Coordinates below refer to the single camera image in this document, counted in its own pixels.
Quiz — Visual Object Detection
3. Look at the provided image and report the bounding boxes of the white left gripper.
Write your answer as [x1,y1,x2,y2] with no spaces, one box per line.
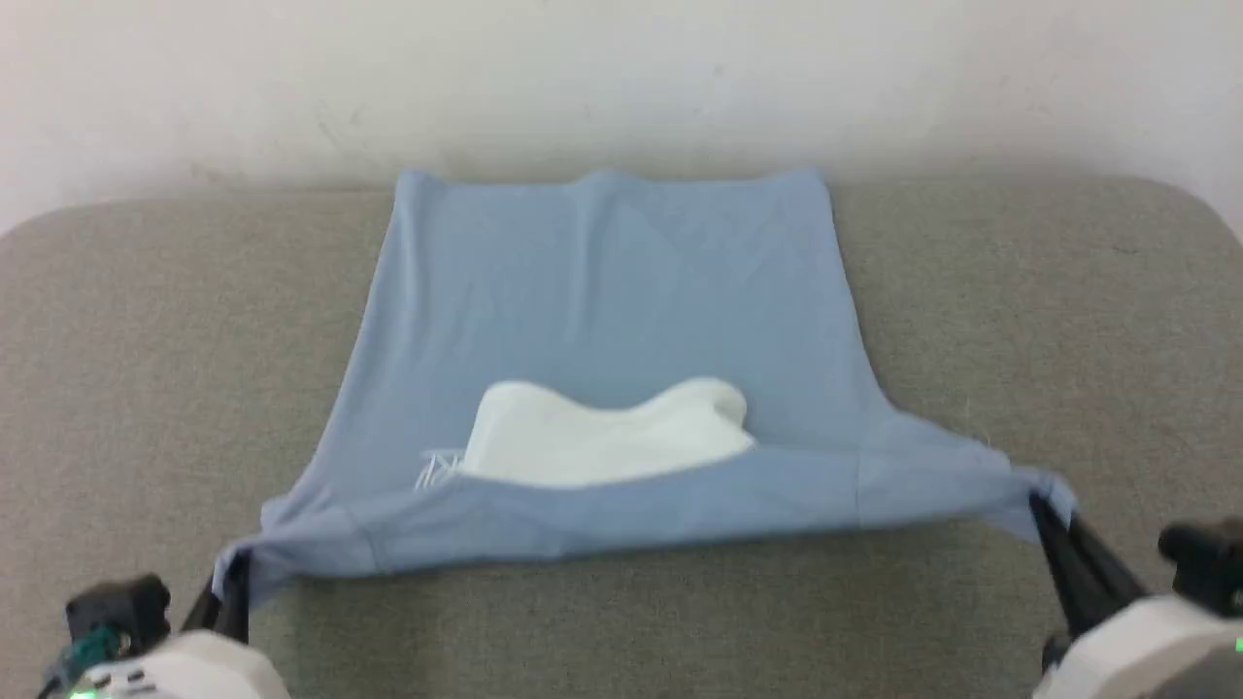
[85,549,294,699]

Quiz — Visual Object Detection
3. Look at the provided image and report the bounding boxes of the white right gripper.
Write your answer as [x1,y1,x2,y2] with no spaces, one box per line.
[1029,493,1243,699]

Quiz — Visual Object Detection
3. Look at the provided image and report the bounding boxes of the light blue and white garment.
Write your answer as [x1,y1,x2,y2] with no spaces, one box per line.
[210,165,1079,603]

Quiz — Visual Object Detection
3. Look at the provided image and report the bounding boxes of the grey fabric sofa cushion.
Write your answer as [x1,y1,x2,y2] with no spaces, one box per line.
[0,173,1243,699]

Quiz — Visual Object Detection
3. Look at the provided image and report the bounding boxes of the left camera cable, green plug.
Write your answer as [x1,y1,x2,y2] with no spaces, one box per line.
[39,626,132,699]

